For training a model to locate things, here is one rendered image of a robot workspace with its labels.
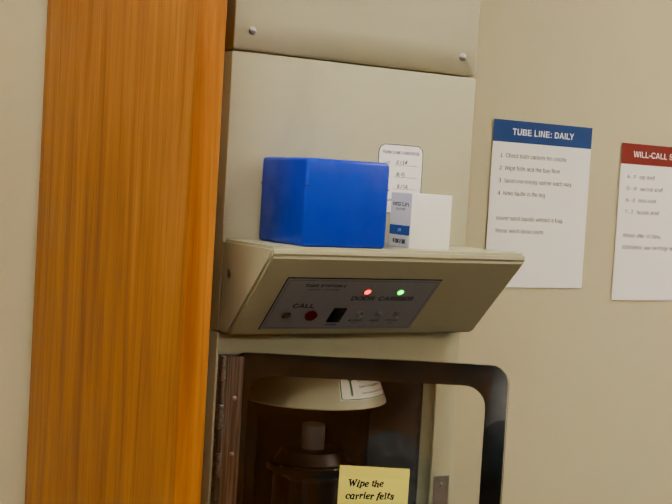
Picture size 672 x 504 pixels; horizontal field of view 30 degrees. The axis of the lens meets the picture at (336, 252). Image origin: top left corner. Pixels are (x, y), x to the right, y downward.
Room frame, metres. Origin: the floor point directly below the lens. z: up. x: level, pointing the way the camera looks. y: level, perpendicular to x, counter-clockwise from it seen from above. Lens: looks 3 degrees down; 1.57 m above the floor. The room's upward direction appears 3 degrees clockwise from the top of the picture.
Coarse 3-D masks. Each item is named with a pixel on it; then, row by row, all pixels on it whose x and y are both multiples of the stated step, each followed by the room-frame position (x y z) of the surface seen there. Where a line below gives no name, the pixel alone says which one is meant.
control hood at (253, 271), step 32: (224, 256) 1.33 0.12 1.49; (256, 256) 1.26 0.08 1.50; (288, 256) 1.25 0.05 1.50; (320, 256) 1.27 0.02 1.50; (352, 256) 1.28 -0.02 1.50; (384, 256) 1.30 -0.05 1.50; (416, 256) 1.32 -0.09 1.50; (448, 256) 1.34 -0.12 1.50; (480, 256) 1.37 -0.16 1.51; (512, 256) 1.39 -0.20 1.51; (224, 288) 1.32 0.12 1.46; (256, 288) 1.27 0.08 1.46; (448, 288) 1.39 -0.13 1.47; (480, 288) 1.41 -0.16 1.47; (224, 320) 1.32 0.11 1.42; (256, 320) 1.31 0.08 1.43; (416, 320) 1.41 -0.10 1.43; (448, 320) 1.44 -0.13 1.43
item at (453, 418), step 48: (288, 384) 1.33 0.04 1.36; (336, 384) 1.33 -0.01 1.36; (384, 384) 1.34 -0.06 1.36; (432, 384) 1.34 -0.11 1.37; (480, 384) 1.34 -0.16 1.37; (240, 432) 1.33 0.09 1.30; (288, 432) 1.33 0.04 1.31; (336, 432) 1.33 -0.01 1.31; (384, 432) 1.34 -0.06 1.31; (432, 432) 1.34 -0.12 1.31; (480, 432) 1.34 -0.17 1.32; (240, 480) 1.33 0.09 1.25; (288, 480) 1.33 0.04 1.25; (336, 480) 1.34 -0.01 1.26; (432, 480) 1.34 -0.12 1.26; (480, 480) 1.34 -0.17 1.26
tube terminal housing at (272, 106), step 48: (240, 96) 1.34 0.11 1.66; (288, 96) 1.37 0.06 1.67; (336, 96) 1.40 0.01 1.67; (384, 96) 1.43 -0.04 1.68; (432, 96) 1.47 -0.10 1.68; (240, 144) 1.34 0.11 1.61; (288, 144) 1.37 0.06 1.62; (336, 144) 1.40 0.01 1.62; (432, 144) 1.47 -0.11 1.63; (240, 192) 1.34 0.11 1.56; (432, 192) 1.47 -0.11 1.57; (240, 336) 1.35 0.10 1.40; (288, 336) 1.38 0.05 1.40; (336, 336) 1.41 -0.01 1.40; (384, 336) 1.44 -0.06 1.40; (432, 336) 1.48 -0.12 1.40
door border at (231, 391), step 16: (240, 368) 1.33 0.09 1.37; (224, 384) 1.32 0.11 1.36; (240, 384) 1.33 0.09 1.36; (224, 400) 1.33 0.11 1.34; (240, 400) 1.33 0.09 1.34; (224, 416) 1.33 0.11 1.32; (240, 416) 1.33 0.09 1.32; (224, 432) 1.33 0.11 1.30; (224, 448) 1.33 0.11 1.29; (224, 464) 1.33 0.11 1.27; (224, 480) 1.33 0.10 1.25; (224, 496) 1.33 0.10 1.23
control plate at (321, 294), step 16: (288, 288) 1.28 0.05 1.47; (304, 288) 1.29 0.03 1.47; (320, 288) 1.30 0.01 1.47; (336, 288) 1.31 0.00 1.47; (352, 288) 1.32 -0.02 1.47; (368, 288) 1.33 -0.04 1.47; (384, 288) 1.34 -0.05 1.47; (400, 288) 1.35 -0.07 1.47; (416, 288) 1.36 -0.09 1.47; (432, 288) 1.37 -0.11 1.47; (272, 304) 1.30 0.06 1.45; (288, 304) 1.31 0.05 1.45; (304, 304) 1.32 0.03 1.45; (320, 304) 1.33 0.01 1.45; (336, 304) 1.34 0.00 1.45; (352, 304) 1.35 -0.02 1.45; (368, 304) 1.36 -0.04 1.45; (384, 304) 1.37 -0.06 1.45; (400, 304) 1.38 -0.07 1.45; (416, 304) 1.39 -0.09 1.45; (272, 320) 1.32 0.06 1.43; (288, 320) 1.33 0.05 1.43; (304, 320) 1.34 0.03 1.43; (320, 320) 1.35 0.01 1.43; (352, 320) 1.37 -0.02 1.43; (368, 320) 1.38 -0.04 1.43; (384, 320) 1.39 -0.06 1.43; (400, 320) 1.40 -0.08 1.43
